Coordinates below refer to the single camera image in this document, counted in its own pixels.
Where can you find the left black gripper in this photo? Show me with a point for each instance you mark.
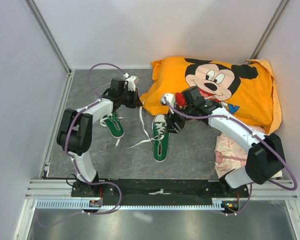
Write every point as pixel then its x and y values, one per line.
pixel 136 102

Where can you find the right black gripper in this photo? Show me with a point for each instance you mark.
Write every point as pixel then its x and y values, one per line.
pixel 171 119

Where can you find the green sneaker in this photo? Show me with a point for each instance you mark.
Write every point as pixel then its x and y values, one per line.
pixel 112 122
pixel 160 153

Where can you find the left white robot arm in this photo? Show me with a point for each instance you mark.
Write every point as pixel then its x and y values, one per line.
pixel 76 128

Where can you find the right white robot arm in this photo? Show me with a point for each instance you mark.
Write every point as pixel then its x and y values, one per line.
pixel 265 155

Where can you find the pink patterned cloth bag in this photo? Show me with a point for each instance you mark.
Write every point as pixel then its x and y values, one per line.
pixel 229 155

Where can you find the orange Mickey Mouse pillow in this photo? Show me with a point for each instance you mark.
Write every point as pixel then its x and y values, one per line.
pixel 247 91

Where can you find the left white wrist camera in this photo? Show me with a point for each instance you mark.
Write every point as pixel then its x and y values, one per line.
pixel 131 82

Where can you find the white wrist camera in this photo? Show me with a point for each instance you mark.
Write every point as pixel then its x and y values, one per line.
pixel 168 99
pixel 131 82

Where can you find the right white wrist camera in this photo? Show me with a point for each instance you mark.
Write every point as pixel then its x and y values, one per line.
pixel 168 99

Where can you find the white slotted cable duct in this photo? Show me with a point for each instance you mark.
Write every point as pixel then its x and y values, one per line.
pixel 87 204

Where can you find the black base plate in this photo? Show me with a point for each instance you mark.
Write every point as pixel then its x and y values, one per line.
pixel 158 191

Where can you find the aluminium frame rail front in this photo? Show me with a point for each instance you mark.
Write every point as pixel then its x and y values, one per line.
pixel 59 189

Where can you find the right aluminium corner post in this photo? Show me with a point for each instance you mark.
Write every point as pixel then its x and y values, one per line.
pixel 279 11

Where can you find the aluminium corner post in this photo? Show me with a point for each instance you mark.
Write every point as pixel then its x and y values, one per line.
pixel 279 11
pixel 48 35

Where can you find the left aluminium corner post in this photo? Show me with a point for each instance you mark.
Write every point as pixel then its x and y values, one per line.
pixel 48 35

